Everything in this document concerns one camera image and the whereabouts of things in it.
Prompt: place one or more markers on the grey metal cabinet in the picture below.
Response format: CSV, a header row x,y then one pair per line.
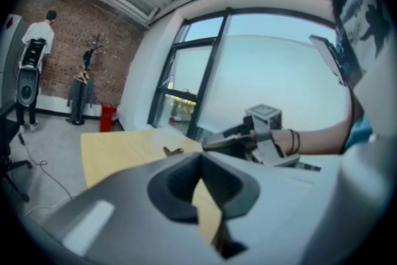
x,y
9,56

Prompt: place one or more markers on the black window frame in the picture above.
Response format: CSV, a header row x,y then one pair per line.
x,y
217,49

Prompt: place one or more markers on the grey hanging coat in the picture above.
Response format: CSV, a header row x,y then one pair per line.
x,y
79,99

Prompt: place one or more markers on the grey round-faced device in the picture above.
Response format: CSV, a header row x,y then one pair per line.
x,y
28,87

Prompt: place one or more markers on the black coat rack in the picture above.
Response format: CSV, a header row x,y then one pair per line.
x,y
93,46

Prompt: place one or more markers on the wooden clothes hanger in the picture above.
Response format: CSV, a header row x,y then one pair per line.
x,y
81,77

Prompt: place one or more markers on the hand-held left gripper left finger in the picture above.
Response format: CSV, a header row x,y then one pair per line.
x,y
124,220

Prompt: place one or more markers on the black office chair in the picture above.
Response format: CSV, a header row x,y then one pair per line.
x,y
12,146

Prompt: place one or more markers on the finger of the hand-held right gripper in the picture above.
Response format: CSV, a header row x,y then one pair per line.
x,y
243,129
229,142

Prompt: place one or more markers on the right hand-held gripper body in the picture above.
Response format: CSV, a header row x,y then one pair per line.
x,y
263,121

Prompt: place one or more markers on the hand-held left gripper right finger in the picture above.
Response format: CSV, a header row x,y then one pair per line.
x,y
294,214

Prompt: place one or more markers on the white and black backpack unit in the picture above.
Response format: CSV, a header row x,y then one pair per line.
x,y
32,52

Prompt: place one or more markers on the red fire extinguisher box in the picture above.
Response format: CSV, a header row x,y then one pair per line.
x,y
108,118

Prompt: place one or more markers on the person's right forearm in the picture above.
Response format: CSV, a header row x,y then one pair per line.
x,y
319,139

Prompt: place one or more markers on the person's blue printed shirt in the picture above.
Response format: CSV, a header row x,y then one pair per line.
x,y
363,25

